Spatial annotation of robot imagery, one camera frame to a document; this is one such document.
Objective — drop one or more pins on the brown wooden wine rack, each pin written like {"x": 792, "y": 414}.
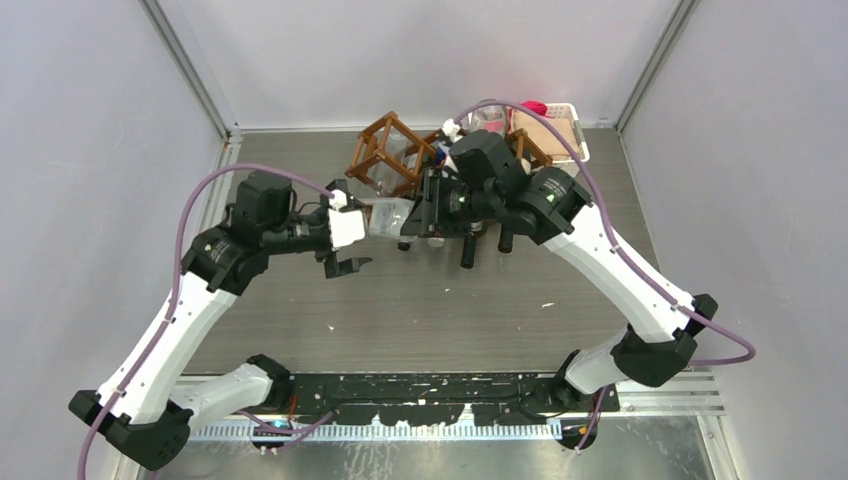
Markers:
{"x": 389, "y": 155}

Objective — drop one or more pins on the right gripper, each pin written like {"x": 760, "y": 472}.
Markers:
{"x": 425, "y": 213}

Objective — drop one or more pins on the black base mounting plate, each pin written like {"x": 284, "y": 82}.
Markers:
{"x": 429, "y": 399}

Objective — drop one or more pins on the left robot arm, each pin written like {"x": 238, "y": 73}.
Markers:
{"x": 139, "y": 410}

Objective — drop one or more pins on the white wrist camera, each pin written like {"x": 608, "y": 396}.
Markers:
{"x": 450, "y": 133}
{"x": 347, "y": 220}

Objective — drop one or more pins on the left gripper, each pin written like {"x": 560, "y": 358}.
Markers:
{"x": 333, "y": 266}

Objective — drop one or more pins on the aluminium frame rail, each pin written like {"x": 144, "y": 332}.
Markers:
{"x": 689, "y": 394}

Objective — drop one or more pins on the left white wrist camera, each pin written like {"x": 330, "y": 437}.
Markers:
{"x": 347, "y": 220}

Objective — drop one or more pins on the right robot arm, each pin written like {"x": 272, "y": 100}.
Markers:
{"x": 483, "y": 180}

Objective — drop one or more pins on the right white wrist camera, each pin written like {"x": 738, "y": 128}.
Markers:
{"x": 450, "y": 133}

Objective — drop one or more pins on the square clear liquor bottle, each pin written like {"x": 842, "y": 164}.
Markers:
{"x": 386, "y": 217}

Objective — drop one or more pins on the beige cloth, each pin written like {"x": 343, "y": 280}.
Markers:
{"x": 533, "y": 128}

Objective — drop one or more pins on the white plastic basket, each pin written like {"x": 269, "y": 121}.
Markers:
{"x": 565, "y": 118}

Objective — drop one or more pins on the pink cloth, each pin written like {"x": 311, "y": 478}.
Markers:
{"x": 538, "y": 108}

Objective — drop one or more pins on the round clear bottle pink label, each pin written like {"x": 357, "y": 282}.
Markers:
{"x": 492, "y": 118}

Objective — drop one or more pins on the green labelled bottle black cap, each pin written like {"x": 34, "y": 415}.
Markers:
{"x": 506, "y": 240}

